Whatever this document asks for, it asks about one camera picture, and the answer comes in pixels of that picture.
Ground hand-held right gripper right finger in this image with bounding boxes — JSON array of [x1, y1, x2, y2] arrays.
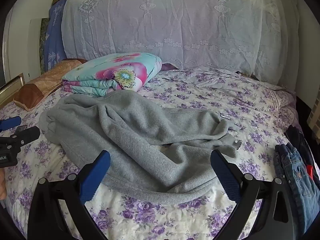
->
[[211, 150, 294, 240]]

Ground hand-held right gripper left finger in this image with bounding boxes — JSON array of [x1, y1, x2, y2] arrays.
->
[[27, 150, 111, 240]]

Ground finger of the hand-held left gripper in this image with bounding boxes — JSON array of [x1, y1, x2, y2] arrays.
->
[[14, 126, 41, 144], [0, 116, 22, 131]]

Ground grey fleece sweatshirt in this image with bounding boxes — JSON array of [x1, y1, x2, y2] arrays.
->
[[39, 90, 242, 204]]

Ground person's left forearm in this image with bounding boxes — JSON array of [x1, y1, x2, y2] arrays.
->
[[0, 169, 8, 200]]

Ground brown pillow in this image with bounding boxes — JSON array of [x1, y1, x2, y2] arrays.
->
[[14, 59, 87, 112]]

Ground blue jeans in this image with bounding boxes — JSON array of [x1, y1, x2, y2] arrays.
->
[[274, 142, 320, 233]]

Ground purple floral bed sheet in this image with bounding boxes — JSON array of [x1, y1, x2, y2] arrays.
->
[[0, 67, 298, 240]]

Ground dark clothing with red patch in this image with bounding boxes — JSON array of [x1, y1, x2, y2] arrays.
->
[[285, 125, 320, 180]]

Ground blue printed cloth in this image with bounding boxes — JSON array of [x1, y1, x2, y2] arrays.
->
[[44, 0, 68, 73]]

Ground folded floral quilt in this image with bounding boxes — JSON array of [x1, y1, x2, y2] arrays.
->
[[61, 52, 163, 98]]

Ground purple pillow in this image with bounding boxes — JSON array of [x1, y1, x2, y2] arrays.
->
[[161, 63, 179, 72]]

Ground white lace cloth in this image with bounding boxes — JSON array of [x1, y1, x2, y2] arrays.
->
[[61, 0, 300, 80]]

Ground greenish wall poster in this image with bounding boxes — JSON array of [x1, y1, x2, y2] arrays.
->
[[39, 17, 51, 74]]

